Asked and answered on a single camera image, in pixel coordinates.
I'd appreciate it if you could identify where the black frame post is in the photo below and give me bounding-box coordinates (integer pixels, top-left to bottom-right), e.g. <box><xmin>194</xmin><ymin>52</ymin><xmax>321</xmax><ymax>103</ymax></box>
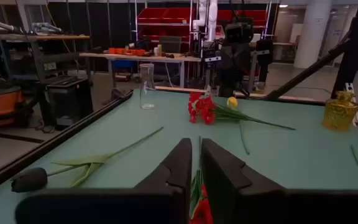
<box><xmin>331</xmin><ymin>0</ymin><xmax>358</xmax><ymax>99</ymax></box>

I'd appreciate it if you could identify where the black table clamp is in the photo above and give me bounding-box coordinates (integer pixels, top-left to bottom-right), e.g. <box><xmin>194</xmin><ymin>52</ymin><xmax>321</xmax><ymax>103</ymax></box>
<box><xmin>110</xmin><ymin>88</ymin><xmax>127</xmax><ymax>100</ymax></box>

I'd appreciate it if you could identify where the grey robot stand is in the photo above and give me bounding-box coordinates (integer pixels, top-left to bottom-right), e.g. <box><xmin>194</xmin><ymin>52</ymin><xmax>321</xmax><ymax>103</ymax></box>
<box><xmin>200</xmin><ymin>40</ymin><xmax>223</xmax><ymax>90</ymax></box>

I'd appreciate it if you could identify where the grey crate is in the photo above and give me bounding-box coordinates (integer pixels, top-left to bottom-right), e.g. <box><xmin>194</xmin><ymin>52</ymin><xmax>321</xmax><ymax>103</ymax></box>
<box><xmin>158</xmin><ymin>35</ymin><xmax>182</xmax><ymax>54</ymax></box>

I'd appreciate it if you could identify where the red artificial flower bunch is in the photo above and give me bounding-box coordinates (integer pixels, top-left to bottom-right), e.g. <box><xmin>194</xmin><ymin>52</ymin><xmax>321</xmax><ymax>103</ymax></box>
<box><xmin>187</xmin><ymin>91</ymin><xmax>296</xmax><ymax>131</ymax></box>
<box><xmin>188</xmin><ymin>136</ymin><xmax>214</xmax><ymax>224</ymax></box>

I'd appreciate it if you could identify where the black equipment case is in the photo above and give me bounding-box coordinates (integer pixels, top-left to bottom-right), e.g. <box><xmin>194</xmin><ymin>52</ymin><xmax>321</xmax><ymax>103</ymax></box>
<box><xmin>44</xmin><ymin>76</ymin><xmax>93</xmax><ymax>128</ymax></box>

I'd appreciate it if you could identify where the black artificial tulip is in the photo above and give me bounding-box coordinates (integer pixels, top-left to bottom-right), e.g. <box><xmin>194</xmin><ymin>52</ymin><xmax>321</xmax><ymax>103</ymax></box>
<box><xmin>10</xmin><ymin>126</ymin><xmax>165</xmax><ymax>194</ymax></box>

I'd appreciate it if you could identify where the black aluminium table frame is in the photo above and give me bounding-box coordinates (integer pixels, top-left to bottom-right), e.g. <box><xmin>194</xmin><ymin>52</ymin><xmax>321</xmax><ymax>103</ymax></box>
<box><xmin>0</xmin><ymin>88</ymin><xmax>358</xmax><ymax>198</ymax></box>

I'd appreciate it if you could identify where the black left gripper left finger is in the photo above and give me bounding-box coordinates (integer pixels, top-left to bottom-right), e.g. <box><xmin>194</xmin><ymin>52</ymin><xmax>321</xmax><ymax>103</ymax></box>
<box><xmin>14</xmin><ymin>138</ymin><xmax>193</xmax><ymax>224</ymax></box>

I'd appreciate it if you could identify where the red bin shelving rack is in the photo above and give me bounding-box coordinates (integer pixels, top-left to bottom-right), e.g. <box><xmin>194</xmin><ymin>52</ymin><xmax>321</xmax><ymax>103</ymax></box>
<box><xmin>134</xmin><ymin>0</ymin><xmax>273</xmax><ymax>52</ymax></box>

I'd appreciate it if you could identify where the blue storage box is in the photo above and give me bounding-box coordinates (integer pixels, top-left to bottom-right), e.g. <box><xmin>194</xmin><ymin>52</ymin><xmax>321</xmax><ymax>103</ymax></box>
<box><xmin>113</xmin><ymin>60</ymin><xmax>135</xmax><ymax>70</ymax></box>

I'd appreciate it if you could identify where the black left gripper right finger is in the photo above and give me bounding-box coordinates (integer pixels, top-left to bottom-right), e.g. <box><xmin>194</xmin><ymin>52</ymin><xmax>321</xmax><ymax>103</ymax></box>
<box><xmin>200</xmin><ymin>138</ymin><xmax>358</xmax><ymax>224</ymax></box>

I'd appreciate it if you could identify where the clear glass vase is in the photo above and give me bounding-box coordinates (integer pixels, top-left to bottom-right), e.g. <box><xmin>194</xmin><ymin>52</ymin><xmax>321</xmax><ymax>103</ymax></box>
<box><xmin>139</xmin><ymin>63</ymin><xmax>157</xmax><ymax>110</ymax></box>

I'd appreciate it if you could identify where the green table mat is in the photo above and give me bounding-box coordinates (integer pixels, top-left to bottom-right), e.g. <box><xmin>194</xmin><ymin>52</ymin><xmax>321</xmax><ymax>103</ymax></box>
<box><xmin>0</xmin><ymin>89</ymin><xmax>358</xmax><ymax>224</ymax></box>

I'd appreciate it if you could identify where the amber yellow glass vase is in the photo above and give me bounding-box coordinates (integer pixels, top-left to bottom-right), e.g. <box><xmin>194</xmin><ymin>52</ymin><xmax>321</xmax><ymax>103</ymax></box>
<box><xmin>321</xmin><ymin>90</ymin><xmax>358</xmax><ymax>132</ymax></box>

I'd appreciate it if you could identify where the black floor cable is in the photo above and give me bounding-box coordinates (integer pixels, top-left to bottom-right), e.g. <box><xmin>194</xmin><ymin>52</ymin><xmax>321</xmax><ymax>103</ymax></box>
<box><xmin>34</xmin><ymin>119</ymin><xmax>57</xmax><ymax>134</ymax></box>

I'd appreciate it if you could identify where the black frame strut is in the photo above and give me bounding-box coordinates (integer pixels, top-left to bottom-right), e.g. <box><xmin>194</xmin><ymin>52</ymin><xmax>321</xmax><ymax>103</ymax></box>
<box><xmin>264</xmin><ymin>30</ymin><xmax>354</xmax><ymax>101</ymax></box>

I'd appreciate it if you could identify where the white round column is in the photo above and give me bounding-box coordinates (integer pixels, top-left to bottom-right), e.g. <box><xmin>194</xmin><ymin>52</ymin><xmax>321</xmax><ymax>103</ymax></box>
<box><xmin>293</xmin><ymin>0</ymin><xmax>334</xmax><ymax>69</ymax></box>

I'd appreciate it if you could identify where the wood-top metal workbench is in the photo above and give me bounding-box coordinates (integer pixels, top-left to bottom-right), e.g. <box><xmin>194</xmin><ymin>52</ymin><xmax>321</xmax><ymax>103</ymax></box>
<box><xmin>0</xmin><ymin>32</ymin><xmax>91</xmax><ymax>85</ymax></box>

